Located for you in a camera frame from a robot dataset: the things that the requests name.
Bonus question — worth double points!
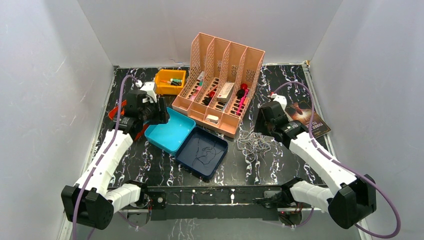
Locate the purple cable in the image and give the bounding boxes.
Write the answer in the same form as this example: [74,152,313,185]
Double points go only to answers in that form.
[71,74,142,240]
[270,81,402,239]

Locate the black cable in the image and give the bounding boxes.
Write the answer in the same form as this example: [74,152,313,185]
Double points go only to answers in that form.
[192,139,221,167]

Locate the markers in yellow bin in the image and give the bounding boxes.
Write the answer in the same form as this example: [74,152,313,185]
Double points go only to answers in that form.
[160,78,183,86]

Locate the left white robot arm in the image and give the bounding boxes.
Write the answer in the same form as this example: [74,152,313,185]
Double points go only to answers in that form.
[61,89,170,230]

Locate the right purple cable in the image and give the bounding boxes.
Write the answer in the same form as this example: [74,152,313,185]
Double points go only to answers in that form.
[270,81,402,239]

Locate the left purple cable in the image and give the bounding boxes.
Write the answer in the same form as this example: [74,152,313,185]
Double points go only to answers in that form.
[71,74,142,240]

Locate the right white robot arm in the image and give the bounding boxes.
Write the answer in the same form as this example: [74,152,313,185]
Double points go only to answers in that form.
[254,101,377,229]

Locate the teal plastic tray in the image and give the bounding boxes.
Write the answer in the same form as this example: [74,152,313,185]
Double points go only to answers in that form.
[144,107,196,157]

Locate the orange plastic tray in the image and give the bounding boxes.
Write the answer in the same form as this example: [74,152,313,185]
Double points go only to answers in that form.
[108,99,150,141]

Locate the yellow plastic bin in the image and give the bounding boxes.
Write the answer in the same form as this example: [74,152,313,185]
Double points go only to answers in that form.
[154,69,187,95]

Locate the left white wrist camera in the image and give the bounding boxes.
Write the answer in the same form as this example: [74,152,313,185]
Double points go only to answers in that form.
[135,80,158,103]

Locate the white stapler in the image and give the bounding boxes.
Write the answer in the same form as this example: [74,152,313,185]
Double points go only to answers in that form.
[205,114,220,124]

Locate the peach file organizer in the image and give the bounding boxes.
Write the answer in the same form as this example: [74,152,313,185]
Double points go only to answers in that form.
[172,33,265,138]

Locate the white pink box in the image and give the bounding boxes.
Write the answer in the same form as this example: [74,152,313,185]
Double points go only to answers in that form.
[217,82,235,103]

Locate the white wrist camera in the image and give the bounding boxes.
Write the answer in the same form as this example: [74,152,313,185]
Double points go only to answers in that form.
[270,92,288,112]
[135,80,158,103]

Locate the pink pen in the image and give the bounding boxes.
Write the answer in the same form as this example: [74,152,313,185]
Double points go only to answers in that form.
[236,88,249,116]

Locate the brown book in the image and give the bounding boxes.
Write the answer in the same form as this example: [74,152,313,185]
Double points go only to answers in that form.
[285,100,331,139]

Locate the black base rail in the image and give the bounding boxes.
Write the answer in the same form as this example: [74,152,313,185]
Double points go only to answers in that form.
[112,185,319,229]

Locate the red black bottle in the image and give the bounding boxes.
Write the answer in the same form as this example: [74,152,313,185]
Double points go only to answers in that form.
[236,83,248,100]

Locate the thin cables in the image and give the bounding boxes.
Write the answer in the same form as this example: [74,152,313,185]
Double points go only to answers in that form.
[235,127,276,162]

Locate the dark blue plastic tray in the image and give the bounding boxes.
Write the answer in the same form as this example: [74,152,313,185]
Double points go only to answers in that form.
[175,127,229,182]

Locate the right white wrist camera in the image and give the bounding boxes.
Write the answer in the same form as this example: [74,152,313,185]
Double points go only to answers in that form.
[270,92,288,112]

